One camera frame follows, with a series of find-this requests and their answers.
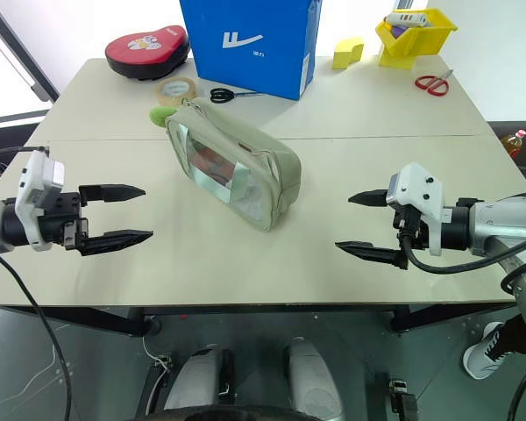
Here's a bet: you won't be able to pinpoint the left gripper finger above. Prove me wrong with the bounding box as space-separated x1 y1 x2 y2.
76 230 154 257
78 183 147 207

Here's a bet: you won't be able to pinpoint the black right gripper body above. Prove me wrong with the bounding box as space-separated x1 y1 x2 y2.
391 205 431 253

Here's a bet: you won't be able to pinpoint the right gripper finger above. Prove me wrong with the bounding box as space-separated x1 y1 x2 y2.
347 189 390 208
334 240 409 271

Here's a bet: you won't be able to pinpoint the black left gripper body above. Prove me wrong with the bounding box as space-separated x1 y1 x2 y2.
38 191 91 251

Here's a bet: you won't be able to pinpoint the red item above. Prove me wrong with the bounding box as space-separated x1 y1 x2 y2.
191 147 236 183

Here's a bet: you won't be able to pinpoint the beige zippered pouch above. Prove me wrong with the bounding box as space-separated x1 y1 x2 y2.
163 96 302 234

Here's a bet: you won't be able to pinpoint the yellow plastic storage bin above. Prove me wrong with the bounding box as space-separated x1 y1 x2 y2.
373 8 459 71

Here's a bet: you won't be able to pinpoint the green plush object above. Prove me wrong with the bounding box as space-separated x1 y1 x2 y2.
146 104 180 130

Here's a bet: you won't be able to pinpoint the brown packing tape roll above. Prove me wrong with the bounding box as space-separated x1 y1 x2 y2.
153 75 201 108

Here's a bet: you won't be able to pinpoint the amber bottle red cap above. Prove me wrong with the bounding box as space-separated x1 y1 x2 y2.
501 128 526 160

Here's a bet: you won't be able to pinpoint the grey right robot leg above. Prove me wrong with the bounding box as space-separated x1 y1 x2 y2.
286 336 345 421

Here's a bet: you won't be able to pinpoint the grey robot leg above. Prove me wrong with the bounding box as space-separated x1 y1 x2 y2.
286 336 345 421
163 347 225 414

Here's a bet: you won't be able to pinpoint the white sneaker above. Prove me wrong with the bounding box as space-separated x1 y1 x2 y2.
461 321 508 380

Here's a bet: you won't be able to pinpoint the yellow foam block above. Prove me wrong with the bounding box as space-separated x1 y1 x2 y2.
331 36 366 71

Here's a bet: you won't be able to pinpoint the black trouser leg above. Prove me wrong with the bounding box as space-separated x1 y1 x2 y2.
498 311 526 357

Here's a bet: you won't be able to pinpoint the grey left robot leg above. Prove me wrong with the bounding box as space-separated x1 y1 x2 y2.
163 347 225 414

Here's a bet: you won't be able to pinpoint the white tool in bin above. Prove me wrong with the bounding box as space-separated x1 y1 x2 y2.
385 11 434 28

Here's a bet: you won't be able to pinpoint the blue cardboard box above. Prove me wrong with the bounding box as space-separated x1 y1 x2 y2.
178 0 324 102

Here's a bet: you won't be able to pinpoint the dark rounded robot torso edge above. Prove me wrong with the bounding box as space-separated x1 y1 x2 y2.
133 404 337 421

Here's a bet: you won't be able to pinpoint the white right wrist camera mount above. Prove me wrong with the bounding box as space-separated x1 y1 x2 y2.
385 161 446 257

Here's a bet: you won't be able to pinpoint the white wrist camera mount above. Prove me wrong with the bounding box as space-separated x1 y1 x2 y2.
15 149 67 253
385 161 446 257

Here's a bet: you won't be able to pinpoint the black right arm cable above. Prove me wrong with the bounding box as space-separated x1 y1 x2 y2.
396 218 526 276

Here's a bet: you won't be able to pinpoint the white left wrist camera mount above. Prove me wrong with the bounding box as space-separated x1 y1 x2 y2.
15 149 67 253

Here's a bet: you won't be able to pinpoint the black table frame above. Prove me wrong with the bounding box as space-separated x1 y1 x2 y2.
0 301 526 339

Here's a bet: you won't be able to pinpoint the thin black left wrist cable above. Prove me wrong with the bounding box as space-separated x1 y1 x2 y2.
0 145 50 162

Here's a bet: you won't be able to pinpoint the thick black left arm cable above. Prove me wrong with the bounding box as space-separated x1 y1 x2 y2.
0 252 73 421

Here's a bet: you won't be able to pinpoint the white floor cable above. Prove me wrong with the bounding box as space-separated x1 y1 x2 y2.
141 334 173 375

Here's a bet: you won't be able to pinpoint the red handled scissors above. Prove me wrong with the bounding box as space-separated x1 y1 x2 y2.
414 68 455 97

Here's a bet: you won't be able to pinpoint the black handled scissors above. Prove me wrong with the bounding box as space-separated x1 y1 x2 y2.
209 87 265 105

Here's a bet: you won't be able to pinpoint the black floor bracket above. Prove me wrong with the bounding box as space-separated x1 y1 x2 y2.
133 350 173 418
386 378 421 417

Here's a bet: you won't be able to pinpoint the grey window frame post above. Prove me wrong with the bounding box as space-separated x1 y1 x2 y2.
0 0 61 105

